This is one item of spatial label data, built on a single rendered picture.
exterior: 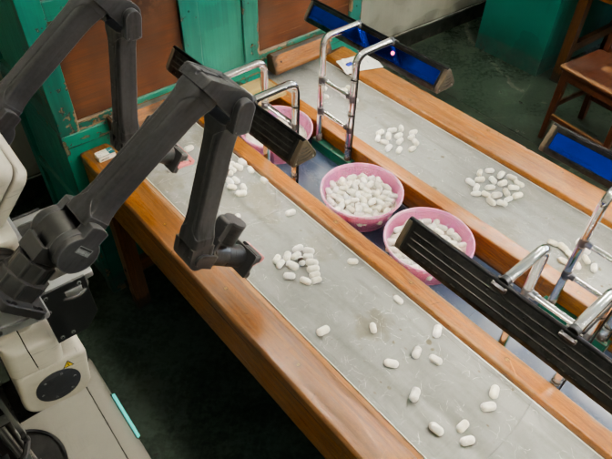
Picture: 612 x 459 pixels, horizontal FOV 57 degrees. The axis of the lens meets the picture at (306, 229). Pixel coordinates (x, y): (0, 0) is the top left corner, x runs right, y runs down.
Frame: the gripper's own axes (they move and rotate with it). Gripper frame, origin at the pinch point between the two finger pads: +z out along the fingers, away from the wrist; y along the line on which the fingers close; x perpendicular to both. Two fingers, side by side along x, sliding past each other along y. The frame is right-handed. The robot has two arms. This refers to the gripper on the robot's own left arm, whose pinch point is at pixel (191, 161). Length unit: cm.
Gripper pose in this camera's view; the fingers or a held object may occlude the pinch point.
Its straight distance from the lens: 179.0
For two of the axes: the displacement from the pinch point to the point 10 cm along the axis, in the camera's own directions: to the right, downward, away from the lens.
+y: -6.4, -5.6, 5.2
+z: 5.7, 1.0, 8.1
